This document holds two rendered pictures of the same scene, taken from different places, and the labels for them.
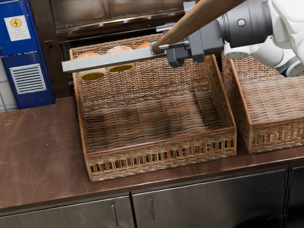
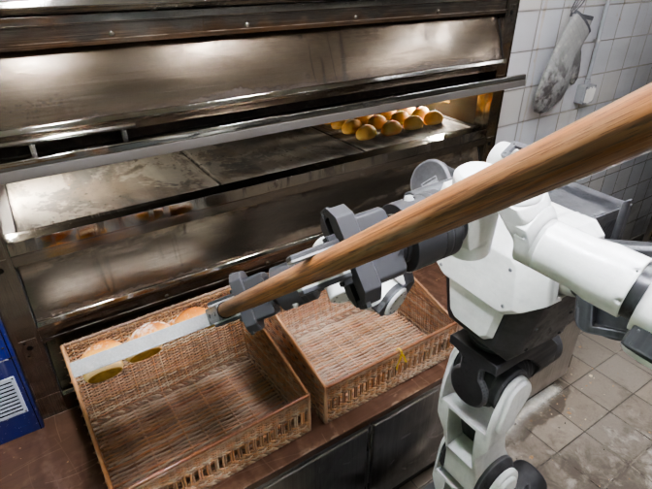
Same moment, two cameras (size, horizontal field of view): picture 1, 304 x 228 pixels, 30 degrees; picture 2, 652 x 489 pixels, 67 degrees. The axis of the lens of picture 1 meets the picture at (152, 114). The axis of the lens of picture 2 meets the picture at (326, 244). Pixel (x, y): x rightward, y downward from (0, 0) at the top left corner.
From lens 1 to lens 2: 65 cm
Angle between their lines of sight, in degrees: 27
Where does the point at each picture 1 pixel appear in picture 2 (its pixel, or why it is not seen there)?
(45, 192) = not seen: outside the picture
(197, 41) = (369, 267)
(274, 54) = not seen: hidden behind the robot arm
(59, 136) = (59, 474)
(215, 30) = not seen: hidden behind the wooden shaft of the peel
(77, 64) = (96, 360)
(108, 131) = (135, 446)
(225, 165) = (304, 446)
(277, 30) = (473, 231)
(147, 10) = (163, 276)
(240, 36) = (432, 246)
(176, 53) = (256, 311)
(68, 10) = (54, 292)
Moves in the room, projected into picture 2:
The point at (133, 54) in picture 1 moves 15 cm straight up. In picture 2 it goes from (183, 328) to (172, 264)
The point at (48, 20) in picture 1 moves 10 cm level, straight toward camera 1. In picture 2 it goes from (22, 311) to (32, 329)
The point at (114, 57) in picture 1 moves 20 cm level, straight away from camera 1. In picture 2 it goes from (155, 338) to (127, 288)
